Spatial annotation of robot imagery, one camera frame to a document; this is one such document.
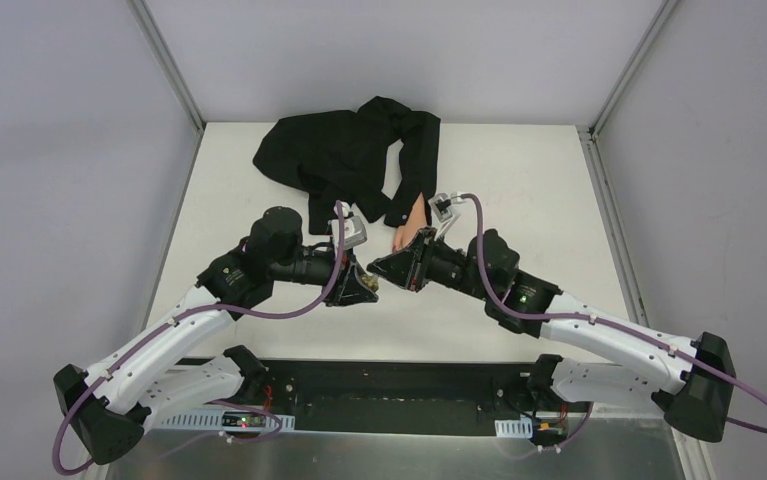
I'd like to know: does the yellow nail polish bottle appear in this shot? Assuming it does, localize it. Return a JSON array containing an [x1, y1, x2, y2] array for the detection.
[[366, 276, 379, 291]]

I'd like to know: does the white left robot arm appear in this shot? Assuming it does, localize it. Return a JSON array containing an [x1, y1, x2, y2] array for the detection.
[[51, 201, 378, 476]]

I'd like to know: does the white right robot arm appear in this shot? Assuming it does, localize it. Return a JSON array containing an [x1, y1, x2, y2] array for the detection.
[[369, 228, 735, 443]]

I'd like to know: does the mannequin hand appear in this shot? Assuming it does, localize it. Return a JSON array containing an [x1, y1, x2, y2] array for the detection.
[[392, 194, 428, 252]]

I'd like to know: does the black shirt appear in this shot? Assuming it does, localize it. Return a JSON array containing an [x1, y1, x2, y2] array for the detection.
[[252, 96, 441, 235]]

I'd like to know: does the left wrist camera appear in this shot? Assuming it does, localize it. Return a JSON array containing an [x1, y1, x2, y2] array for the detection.
[[329, 202, 368, 250]]

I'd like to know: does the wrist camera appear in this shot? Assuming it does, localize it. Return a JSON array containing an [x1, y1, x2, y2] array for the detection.
[[329, 202, 368, 250], [429, 192, 465, 239]]

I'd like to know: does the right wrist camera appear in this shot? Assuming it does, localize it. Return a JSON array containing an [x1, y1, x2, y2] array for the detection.
[[429, 192, 465, 239]]

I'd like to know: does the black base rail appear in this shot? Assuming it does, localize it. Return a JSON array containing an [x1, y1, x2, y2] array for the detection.
[[228, 359, 562, 437]]

